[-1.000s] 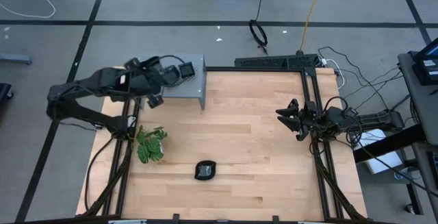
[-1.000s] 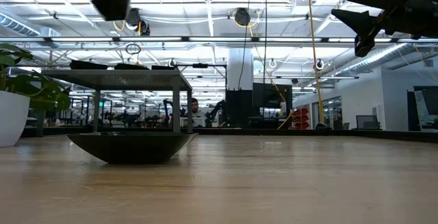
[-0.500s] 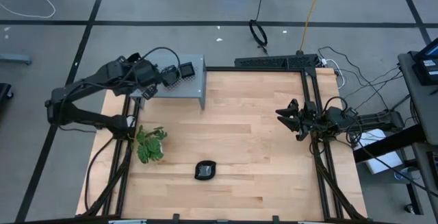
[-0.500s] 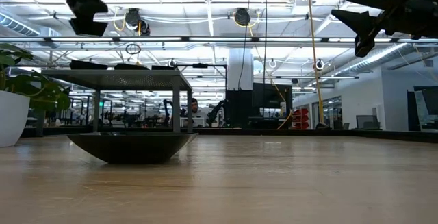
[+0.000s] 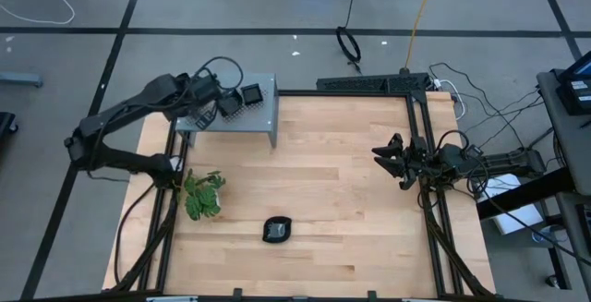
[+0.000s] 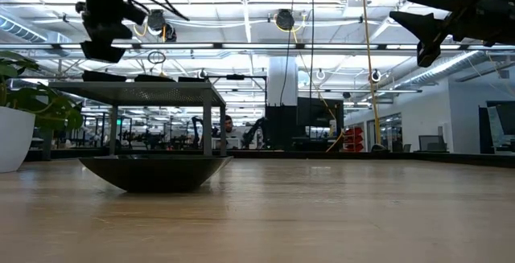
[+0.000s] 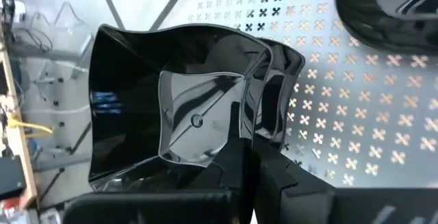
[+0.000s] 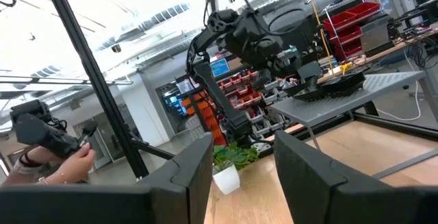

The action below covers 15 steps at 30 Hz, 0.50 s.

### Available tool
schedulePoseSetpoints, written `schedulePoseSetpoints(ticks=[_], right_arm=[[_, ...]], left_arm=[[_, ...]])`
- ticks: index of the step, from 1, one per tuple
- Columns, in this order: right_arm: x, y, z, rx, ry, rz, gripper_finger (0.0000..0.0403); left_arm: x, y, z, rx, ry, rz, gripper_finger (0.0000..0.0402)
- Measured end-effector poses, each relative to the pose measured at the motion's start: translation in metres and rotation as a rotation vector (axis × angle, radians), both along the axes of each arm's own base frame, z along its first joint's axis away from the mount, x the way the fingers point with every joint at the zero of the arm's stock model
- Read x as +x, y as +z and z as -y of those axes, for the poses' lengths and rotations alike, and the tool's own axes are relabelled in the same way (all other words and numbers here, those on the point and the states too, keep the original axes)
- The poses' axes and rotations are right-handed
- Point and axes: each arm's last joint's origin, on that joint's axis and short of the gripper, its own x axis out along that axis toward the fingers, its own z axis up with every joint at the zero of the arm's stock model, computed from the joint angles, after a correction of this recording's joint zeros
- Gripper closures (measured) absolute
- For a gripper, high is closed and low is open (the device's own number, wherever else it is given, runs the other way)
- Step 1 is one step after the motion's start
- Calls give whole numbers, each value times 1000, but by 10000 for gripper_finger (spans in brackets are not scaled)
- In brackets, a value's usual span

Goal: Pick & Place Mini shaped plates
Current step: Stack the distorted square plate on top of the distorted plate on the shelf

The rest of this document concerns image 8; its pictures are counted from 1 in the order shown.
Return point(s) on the grey perforated metal shelf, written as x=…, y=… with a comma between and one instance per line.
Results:
x=342, y=109

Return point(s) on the dark wrist band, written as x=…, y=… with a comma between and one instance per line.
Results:
x=25, y=162

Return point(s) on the shelving with orange bins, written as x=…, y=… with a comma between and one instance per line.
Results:
x=246, y=95

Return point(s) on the black square footed mini plate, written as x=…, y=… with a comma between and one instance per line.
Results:
x=345, y=83

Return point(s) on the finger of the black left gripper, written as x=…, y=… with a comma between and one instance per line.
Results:
x=304, y=87

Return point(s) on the black handheld controller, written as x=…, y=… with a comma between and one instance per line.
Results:
x=37, y=131

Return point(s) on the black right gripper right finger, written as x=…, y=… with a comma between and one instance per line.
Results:
x=315, y=196

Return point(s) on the blue screen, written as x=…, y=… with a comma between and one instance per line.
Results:
x=219, y=68

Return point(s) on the person's forearm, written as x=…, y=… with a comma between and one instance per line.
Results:
x=44, y=153

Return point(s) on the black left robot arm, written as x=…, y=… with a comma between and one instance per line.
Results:
x=213, y=90

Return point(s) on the green plant in white pot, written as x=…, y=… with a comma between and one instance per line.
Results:
x=226, y=179

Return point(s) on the wooden workbench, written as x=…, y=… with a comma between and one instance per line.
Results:
x=397, y=50

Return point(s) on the grey metal box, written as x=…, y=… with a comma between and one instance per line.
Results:
x=376, y=37

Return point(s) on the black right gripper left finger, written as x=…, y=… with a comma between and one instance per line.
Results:
x=178, y=196

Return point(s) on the person's hand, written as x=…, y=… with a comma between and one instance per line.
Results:
x=77, y=165

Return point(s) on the red storage bins rack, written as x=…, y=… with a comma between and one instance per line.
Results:
x=342, y=20

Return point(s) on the ceiling light bar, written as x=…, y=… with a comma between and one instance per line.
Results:
x=68, y=80

